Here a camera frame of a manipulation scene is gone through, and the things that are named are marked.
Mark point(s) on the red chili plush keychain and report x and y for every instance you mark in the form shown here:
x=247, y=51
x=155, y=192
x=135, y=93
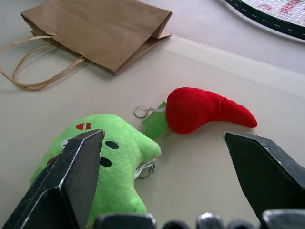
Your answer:
x=202, y=109

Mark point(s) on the tennis racket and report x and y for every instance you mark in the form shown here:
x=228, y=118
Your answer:
x=269, y=14

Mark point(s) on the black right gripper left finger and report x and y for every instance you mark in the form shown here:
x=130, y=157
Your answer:
x=59, y=181

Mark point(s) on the green plush toy keychain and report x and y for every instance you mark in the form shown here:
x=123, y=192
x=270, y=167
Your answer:
x=119, y=162

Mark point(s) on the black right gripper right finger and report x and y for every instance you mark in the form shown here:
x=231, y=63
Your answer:
x=264, y=171

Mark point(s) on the brown paper bag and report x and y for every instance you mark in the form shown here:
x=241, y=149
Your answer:
x=95, y=35

